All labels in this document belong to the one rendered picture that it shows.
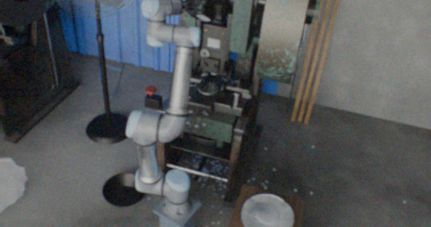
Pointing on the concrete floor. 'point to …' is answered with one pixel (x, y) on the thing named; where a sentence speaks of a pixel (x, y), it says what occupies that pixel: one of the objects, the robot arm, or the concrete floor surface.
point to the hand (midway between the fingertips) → (210, 3)
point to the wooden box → (265, 193)
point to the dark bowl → (121, 190)
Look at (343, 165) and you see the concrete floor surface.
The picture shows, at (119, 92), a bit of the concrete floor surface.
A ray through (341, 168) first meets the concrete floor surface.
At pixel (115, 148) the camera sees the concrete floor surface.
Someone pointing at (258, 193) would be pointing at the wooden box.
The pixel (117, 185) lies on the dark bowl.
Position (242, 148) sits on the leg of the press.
